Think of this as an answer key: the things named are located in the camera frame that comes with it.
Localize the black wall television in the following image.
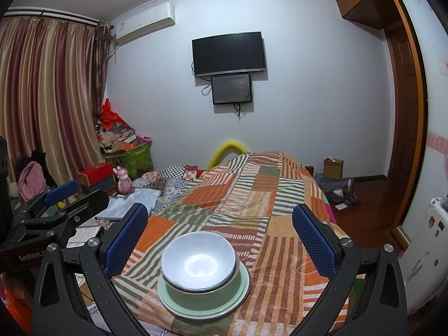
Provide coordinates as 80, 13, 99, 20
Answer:
192, 31, 267, 78

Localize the green storage box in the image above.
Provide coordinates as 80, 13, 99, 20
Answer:
104, 143, 155, 179

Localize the white cloth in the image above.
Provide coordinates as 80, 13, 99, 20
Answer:
96, 188, 162, 219

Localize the red plastic bag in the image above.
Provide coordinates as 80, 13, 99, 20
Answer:
100, 99, 128, 128

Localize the striped pink curtain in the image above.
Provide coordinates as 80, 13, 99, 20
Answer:
0, 17, 106, 205

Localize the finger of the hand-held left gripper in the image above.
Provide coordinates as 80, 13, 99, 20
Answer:
16, 190, 110, 249
11, 180, 80, 225

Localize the white notebook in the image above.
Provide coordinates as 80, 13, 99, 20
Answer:
68, 226, 102, 247

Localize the yellow foam tube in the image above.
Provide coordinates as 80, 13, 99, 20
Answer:
208, 141, 247, 170

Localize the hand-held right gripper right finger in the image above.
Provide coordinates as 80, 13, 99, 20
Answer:
292, 204, 408, 336

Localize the brown patterned curtain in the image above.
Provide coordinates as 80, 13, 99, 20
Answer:
93, 20, 114, 120

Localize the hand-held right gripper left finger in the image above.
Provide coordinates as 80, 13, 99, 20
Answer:
31, 202, 152, 336

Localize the curtain rod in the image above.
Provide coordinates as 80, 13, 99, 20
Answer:
3, 10, 100, 26

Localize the green bowl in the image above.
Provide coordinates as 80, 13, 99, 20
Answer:
164, 252, 241, 302

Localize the wooden room door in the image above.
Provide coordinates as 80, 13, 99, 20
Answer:
385, 21, 421, 183

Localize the dark blue box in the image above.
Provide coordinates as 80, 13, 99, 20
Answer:
82, 175, 116, 194

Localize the small black wall monitor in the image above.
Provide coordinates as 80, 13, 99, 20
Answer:
211, 73, 253, 105

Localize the grey bag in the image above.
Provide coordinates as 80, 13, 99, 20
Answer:
314, 173, 361, 205

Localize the red box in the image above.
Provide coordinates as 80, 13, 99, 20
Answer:
79, 163, 114, 186

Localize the white air conditioner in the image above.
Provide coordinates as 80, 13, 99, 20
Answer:
111, 2, 176, 46

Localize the white spotted bowl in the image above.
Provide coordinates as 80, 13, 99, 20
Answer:
161, 233, 237, 291

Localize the pink garment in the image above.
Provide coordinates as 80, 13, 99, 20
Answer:
18, 161, 47, 202

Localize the striped patchwork blanket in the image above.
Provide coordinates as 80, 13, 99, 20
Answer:
112, 151, 365, 336

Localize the white sliding wardrobe door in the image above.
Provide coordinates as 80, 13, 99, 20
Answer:
395, 0, 448, 246

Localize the pale green plate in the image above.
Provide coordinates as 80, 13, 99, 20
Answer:
157, 262, 251, 316

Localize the pink rabbit toy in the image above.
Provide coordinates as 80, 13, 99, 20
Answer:
113, 165, 134, 195

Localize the cardboard box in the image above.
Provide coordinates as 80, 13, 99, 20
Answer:
323, 157, 344, 180

